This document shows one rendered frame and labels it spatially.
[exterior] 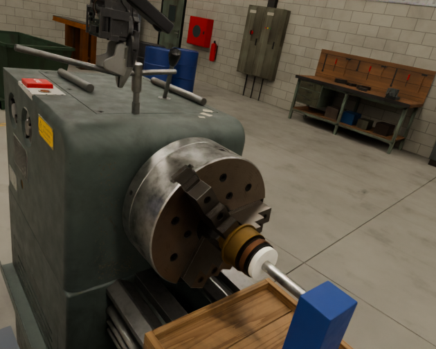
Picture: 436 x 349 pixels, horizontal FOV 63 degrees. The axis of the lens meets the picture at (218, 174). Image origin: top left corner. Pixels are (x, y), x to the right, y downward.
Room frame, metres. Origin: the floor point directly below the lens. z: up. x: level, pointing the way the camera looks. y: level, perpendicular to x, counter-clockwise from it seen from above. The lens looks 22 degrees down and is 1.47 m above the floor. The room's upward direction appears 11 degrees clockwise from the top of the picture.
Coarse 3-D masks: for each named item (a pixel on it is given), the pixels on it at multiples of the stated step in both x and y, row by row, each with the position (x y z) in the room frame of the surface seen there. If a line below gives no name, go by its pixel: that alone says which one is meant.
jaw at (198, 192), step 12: (180, 180) 0.62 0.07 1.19; (192, 180) 0.62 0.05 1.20; (192, 192) 0.60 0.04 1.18; (204, 192) 0.59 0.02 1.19; (192, 204) 0.63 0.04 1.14; (204, 204) 0.59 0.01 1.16; (216, 204) 0.61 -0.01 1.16; (204, 216) 0.61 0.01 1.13; (216, 216) 0.59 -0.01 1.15; (228, 216) 0.61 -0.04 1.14; (216, 228) 0.59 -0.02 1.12; (228, 228) 0.59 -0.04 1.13
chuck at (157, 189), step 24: (192, 144) 0.72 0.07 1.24; (216, 144) 0.75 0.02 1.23; (168, 168) 0.64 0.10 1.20; (192, 168) 0.63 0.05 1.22; (216, 168) 0.66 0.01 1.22; (240, 168) 0.70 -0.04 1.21; (144, 192) 0.63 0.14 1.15; (168, 192) 0.59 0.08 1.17; (216, 192) 0.66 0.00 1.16; (240, 192) 0.71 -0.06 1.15; (264, 192) 0.77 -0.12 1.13; (144, 216) 0.60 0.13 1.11; (168, 216) 0.59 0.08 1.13; (192, 216) 0.63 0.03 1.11; (144, 240) 0.58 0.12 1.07; (168, 240) 0.59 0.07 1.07; (192, 240) 0.64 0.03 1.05; (168, 264) 0.60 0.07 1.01
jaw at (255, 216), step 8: (240, 208) 0.72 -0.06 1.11; (248, 208) 0.72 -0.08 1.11; (256, 208) 0.72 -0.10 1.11; (264, 208) 0.73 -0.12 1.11; (232, 216) 0.68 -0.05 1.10; (240, 216) 0.68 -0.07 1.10; (248, 216) 0.69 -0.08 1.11; (256, 216) 0.69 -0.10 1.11; (264, 216) 0.73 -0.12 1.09; (240, 224) 0.66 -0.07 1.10; (256, 224) 0.66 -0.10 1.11
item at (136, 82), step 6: (138, 66) 0.77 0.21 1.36; (138, 72) 0.78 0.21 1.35; (132, 78) 0.78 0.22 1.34; (138, 78) 0.78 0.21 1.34; (132, 84) 0.78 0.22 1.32; (138, 84) 0.78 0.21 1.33; (132, 90) 0.78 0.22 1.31; (138, 90) 0.78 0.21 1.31; (138, 96) 0.79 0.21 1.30; (132, 102) 0.79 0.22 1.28; (138, 102) 0.79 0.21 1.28; (132, 108) 0.79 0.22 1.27; (138, 108) 0.79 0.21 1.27
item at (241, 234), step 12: (240, 228) 0.60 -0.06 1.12; (252, 228) 0.62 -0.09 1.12; (228, 240) 0.59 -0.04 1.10; (240, 240) 0.58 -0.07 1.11; (252, 240) 0.58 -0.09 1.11; (264, 240) 0.59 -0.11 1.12; (228, 252) 0.57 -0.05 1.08; (240, 252) 0.57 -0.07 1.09; (252, 252) 0.55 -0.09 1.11; (228, 264) 0.60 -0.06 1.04; (240, 264) 0.55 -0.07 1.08
